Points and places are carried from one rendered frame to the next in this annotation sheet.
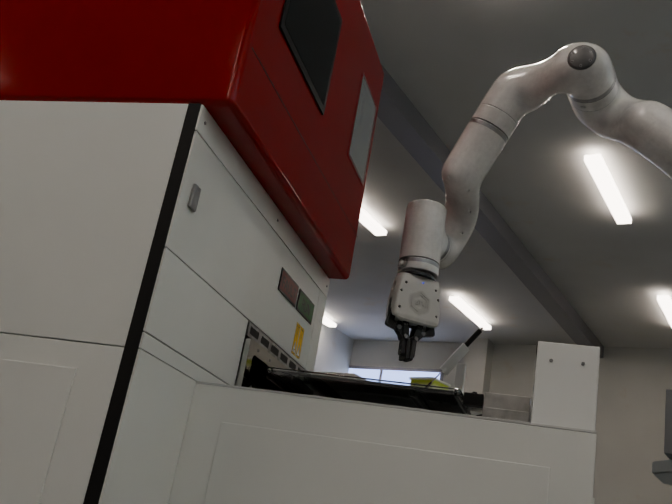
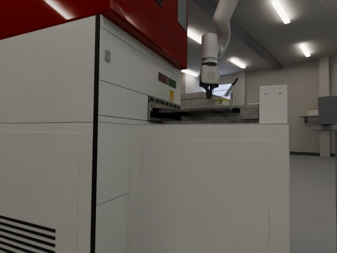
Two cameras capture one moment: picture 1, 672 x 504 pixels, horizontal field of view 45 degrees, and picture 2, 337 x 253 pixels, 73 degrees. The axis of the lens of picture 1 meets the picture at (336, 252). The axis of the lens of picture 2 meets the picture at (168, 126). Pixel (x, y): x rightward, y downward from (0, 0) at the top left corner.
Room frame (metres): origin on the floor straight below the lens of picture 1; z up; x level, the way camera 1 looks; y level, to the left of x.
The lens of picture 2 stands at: (0.35, -0.10, 0.78)
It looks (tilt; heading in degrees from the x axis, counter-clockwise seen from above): 2 degrees up; 7
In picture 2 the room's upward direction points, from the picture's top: 1 degrees clockwise
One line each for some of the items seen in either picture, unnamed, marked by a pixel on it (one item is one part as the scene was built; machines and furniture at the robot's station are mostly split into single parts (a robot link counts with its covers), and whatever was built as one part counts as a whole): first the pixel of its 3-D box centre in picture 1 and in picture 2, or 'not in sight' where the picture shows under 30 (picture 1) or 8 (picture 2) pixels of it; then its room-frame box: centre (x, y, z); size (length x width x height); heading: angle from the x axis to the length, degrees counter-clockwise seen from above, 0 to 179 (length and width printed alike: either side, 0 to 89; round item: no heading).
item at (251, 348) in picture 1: (278, 388); (167, 114); (1.70, 0.07, 0.89); 0.44 x 0.02 x 0.10; 162
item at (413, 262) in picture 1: (417, 270); (208, 62); (1.57, -0.17, 1.16); 0.09 x 0.08 x 0.03; 109
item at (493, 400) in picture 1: (507, 403); (249, 109); (1.44, -0.35, 0.89); 0.08 x 0.03 x 0.03; 72
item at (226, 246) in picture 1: (256, 304); (151, 88); (1.54, 0.13, 1.02); 0.81 x 0.03 x 0.40; 162
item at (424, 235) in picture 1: (424, 234); (209, 47); (1.58, -0.17, 1.24); 0.09 x 0.08 x 0.13; 146
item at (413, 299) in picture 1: (414, 299); (209, 74); (1.57, -0.17, 1.10); 0.10 x 0.07 x 0.11; 109
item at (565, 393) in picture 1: (563, 421); (272, 111); (1.48, -0.46, 0.89); 0.55 x 0.09 x 0.14; 162
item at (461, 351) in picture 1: (453, 371); (229, 95); (1.86, -0.32, 1.03); 0.06 x 0.04 x 0.13; 72
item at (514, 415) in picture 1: (510, 435); (251, 118); (1.59, -0.40, 0.87); 0.36 x 0.08 x 0.03; 162
